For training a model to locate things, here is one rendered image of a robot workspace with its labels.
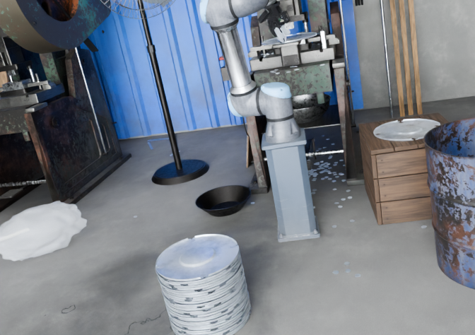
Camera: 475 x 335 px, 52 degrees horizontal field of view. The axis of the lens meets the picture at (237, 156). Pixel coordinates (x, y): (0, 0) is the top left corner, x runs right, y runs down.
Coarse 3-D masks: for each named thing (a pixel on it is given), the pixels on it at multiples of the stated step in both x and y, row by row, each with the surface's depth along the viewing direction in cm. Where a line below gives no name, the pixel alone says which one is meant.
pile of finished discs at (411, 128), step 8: (408, 120) 232; (416, 120) 229; (424, 120) 227; (432, 120) 224; (376, 128) 228; (384, 128) 227; (392, 128) 225; (400, 128) 221; (408, 128) 219; (416, 128) 217; (424, 128) 217; (432, 128) 215; (376, 136) 218; (384, 136) 216; (392, 136) 214; (400, 136) 213; (408, 136) 211; (416, 136) 209
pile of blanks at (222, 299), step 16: (240, 256) 168; (224, 272) 158; (240, 272) 169; (176, 288) 158; (192, 288) 156; (208, 288) 157; (224, 288) 159; (240, 288) 166; (176, 304) 160; (192, 304) 159; (208, 304) 158; (224, 304) 160; (240, 304) 165; (176, 320) 164; (192, 320) 161; (208, 320) 161; (224, 320) 162; (240, 320) 166
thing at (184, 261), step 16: (208, 240) 178; (224, 240) 176; (160, 256) 174; (176, 256) 172; (192, 256) 168; (208, 256) 166; (224, 256) 166; (160, 272) 163; (176, 272) 161; (192, 272) 159; (208, 272) 158
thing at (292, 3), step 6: (282, 0) 256; (288, 0) 252; (294, 0) 254; (300, 0) 265; (282, 6) 254; (288, 6) 252; (294, 6) 253; (300, 6) 261; (288, 12) 254; (294, 12) 254; (300, 12) 257
